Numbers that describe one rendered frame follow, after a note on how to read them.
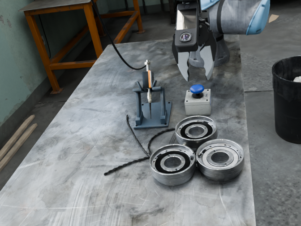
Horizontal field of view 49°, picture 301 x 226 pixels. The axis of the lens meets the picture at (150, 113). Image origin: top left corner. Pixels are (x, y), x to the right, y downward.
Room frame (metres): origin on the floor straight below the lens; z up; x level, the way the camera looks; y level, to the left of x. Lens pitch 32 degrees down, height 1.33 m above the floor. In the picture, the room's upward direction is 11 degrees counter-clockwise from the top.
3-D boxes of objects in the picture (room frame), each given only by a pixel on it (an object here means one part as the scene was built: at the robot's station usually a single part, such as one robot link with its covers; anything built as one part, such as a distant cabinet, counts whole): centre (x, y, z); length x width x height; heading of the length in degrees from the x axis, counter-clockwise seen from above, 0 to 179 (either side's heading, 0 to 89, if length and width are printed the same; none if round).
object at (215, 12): (1.13, -0.26, 0.97); 0.13 x 0.12 x 0.14; 55
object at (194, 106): (0.82, -0.15, 0.82); 0.08 x 0.07 x 0.05; 163
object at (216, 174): (0.56, -0.13, 0.82); 0.10 x 0.10 x 0.04
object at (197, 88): (0.82, -0.14, 0.85); 0.04 x 0.04 x 0.05
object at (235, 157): (0.56, -0.13, 0.82); 0.08 x 0.08 x 0.02
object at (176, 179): (0.57, -0.03, 0.82); 0.10 x 0.10 x 0.04
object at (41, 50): (3.40, 0.36, 0.39); 1.50 x 0.62 x 0.78; 163
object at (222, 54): (1.14, -0.26, 0.85); 0.15 x 0.15 x 0.10
